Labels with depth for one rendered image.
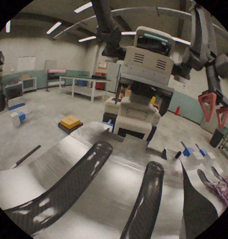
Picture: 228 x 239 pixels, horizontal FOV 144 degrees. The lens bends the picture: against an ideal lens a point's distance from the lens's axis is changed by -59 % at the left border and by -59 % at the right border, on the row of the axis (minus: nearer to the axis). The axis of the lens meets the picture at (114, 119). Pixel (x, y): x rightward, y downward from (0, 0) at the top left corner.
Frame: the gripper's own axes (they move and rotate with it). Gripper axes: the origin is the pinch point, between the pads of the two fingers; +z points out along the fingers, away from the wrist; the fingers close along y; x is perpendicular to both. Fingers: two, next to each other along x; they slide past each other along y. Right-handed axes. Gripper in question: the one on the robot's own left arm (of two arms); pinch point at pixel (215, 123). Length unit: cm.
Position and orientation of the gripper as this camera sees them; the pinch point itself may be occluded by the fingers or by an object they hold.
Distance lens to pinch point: 34.3
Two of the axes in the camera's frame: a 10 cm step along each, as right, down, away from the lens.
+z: -2.5, 9.7, -0.2
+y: 9.6, 2.5, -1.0
